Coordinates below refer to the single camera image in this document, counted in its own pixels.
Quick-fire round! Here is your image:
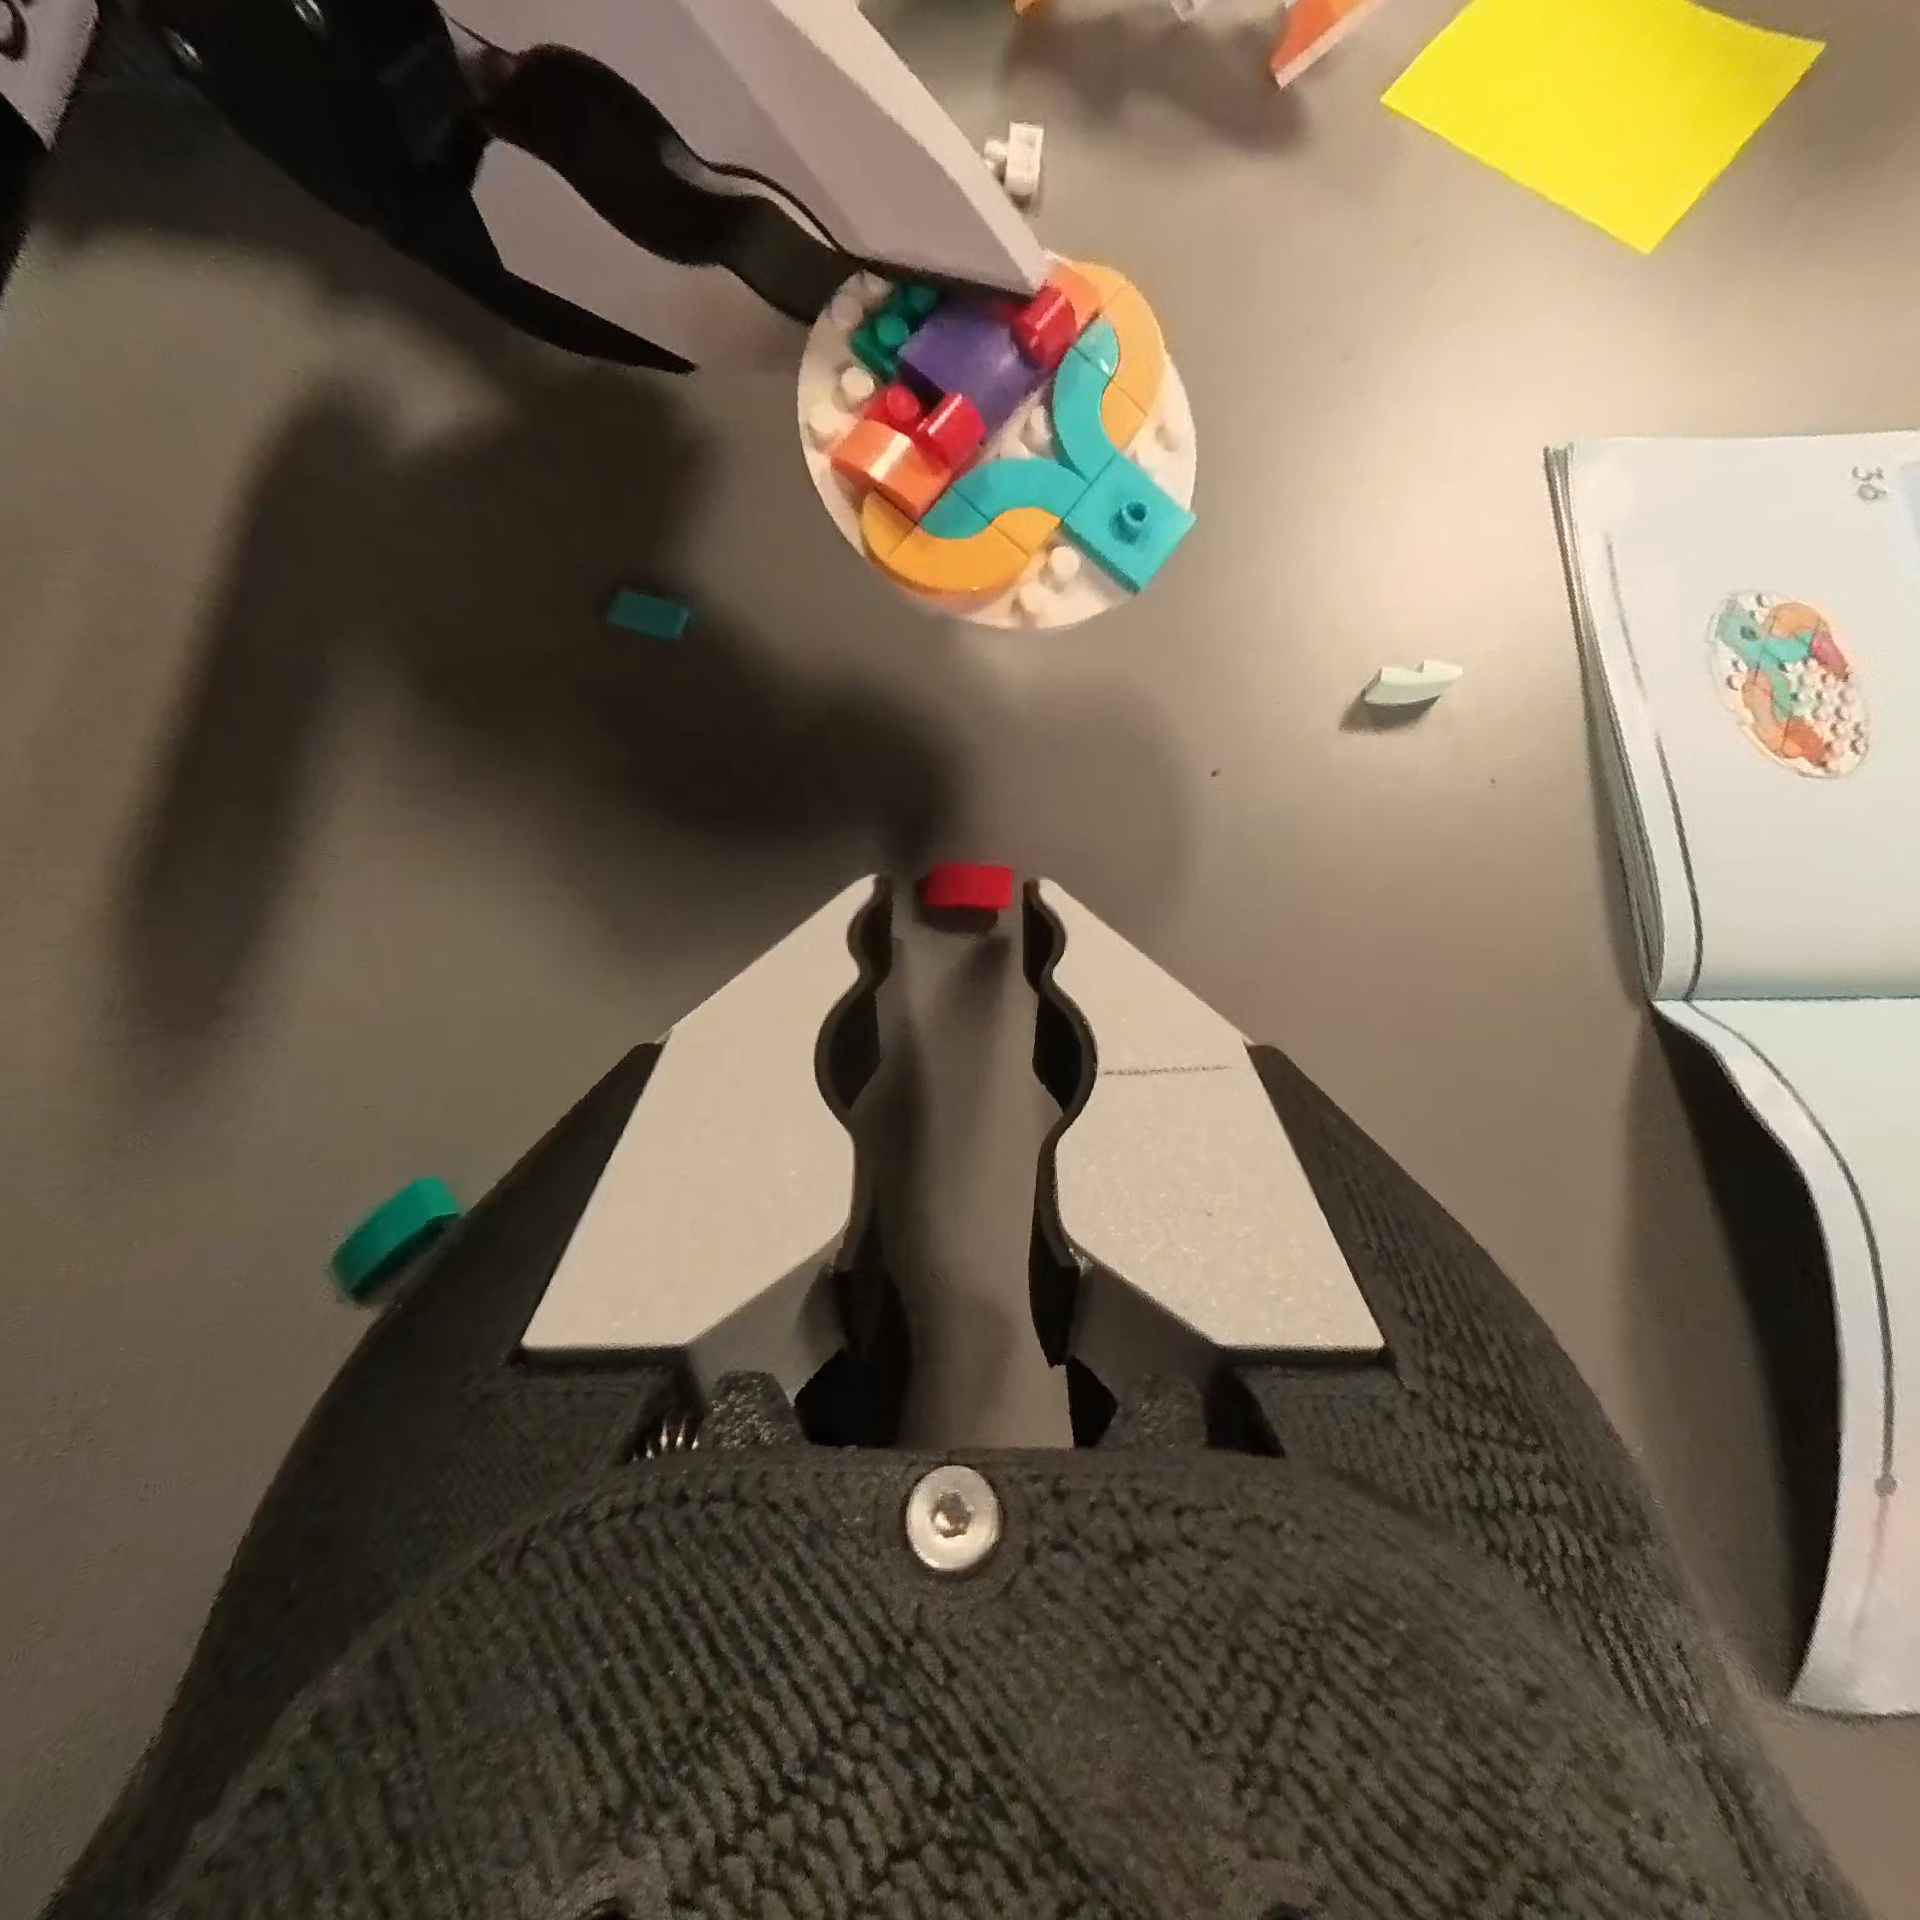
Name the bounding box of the yellow sticky note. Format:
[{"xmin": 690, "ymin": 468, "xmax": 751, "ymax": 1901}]
[{"xmin": 1376, "ymin": 0, "xmax": 1833, "ymax": 255}]

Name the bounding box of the pale green lego piece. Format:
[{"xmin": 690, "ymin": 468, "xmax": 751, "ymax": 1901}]
[{"xmin": 1364, "ymin": 655, "xmax": 1466, "ymax": 731}]

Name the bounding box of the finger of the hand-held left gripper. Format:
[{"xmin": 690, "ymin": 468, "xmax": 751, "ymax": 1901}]
[
  {"xmin": 468, "ymin": 53, "xmax": 857, "ymax": 344},
  {"xmin": 631, "ymin": 0, "xmax": 1056, "ymax": 299}
]

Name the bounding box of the lego instruction booklet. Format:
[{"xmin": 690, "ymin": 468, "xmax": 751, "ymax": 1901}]
[{"xmin": 1542, "ymin": 427, "xmax": 1920, "ymax": 1715}]

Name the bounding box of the white lego unicorn build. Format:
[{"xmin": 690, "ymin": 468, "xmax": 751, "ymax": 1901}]
[{"xmin": 1263, "ymin": 0, "xmax": 1393, "ymax": 88}]

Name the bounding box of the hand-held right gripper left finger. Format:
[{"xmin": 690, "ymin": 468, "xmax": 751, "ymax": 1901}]
[{"xmin": 513, "ymin": 874, "xmax": 888, "ymax": 1367}]

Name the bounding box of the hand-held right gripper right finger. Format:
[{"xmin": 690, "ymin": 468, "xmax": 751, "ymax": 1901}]
[{"xmin": 1024, "ymin": 878, "xmax": 1392, "ymax": 1370}]

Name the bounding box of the round colourful lego build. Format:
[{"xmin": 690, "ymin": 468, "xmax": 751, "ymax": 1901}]
[{"xmin": 798, "ymin": 255, "xmax": 1201, "ymax": 632}]

